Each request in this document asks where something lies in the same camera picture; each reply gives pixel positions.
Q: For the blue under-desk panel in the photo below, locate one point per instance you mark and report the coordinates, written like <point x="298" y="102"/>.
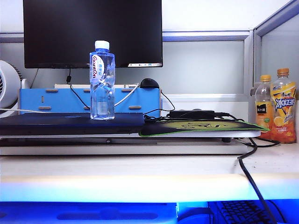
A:
<point x="93" y="210"/>

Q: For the white stand base tray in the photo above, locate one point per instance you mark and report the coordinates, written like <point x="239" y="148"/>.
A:
<point x="116" y="149"/>

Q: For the orange juice bottle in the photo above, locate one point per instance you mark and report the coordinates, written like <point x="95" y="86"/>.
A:
<point x="262" y="112"/>

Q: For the black computer mouse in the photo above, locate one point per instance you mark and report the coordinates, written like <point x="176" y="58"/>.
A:
<point x="149" y="83"/>

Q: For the black power adapter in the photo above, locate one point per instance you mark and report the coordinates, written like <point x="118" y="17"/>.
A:
<point x="191" y="114"/>

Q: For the white laptop stand board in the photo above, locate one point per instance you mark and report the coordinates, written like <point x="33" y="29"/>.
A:
<point x="233" y="134"/>

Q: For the blue desk organizer box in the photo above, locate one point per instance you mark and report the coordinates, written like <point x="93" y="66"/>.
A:
<point x="65" y="100"/>

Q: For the clear mineral water bottle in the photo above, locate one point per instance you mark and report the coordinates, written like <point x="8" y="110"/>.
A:
<point x="102" y="102"/>

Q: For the dark blue laptop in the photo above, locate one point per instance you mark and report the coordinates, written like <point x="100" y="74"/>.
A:
<point x="58" y="124"/>

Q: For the iced tea bottle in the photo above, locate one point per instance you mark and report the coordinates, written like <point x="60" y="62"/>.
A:
<point x="283" y="116"/>

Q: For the white desk fan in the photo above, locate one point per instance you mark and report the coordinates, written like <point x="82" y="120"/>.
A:
<point x="9" y="93"/>

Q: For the black computer monitor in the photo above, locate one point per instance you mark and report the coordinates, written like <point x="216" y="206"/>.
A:
<point x="70" y="28"/>

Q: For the black keyboard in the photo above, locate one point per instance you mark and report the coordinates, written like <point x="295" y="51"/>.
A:
<point x="237" y="210"/>

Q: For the black green-edged mouse pad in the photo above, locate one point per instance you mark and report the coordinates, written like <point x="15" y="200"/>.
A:
<point x="163" y="127"/>

